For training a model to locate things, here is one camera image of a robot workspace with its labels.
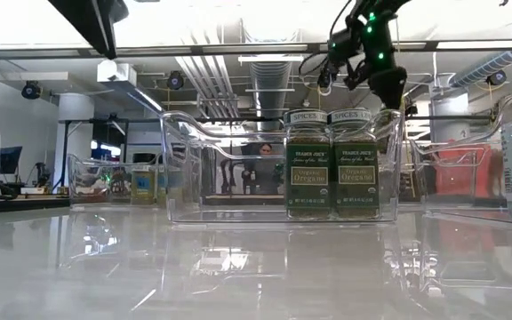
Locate oregano jar green lid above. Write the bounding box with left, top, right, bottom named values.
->
left=328, top=108, right=381, bottom=221
left=283, top=108, right=332, bottom=222

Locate white ceiling box unit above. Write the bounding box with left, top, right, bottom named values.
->
left=96, top=60, right=138, bottom=85

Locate black hanging ceiling device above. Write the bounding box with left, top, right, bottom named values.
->
left=316, top=66, right=333, bottom=97

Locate black ceiling spotlight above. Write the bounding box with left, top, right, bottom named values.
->
left=167, top=70, right=186, bottom=91
left=20, top=80, right=43, bottom=100
left=485, top=69, right=508, bottom=88

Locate white ceiling light fixture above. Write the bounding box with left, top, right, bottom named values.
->
left=237, top=54, right=305, bottom=64

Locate clear plastic bin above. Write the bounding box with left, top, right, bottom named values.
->
left=160, top=108, right=407, bottom=224
left=67, top=153, right=172, bottom=211
left=409, top=87, right=512, bottom=227

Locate person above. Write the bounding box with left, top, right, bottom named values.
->
left=240, top=141, right=286, bottom=196

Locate black background monitor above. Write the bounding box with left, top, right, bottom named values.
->
left=0, top=145, right=24, bottom=177

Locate background work table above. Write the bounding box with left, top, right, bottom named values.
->
left=202, top=193, right=286, bottom=206

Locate dark background table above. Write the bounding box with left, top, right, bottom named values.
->
left=0, top=195, right=71, bottom=215

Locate striped ceiling duct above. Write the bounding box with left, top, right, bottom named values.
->
left=449, top=24, right=512, bottom=89

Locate overhead frame crossbar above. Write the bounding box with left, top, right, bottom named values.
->
left=0, top=39, right=512, bottom=61

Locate red painted wall panel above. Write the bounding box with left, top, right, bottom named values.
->
left=433, top=141, right=504, bottom=201

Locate silver ribbed ceiling duct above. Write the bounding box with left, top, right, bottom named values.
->
left=249, top=60, right=293, bottom=120

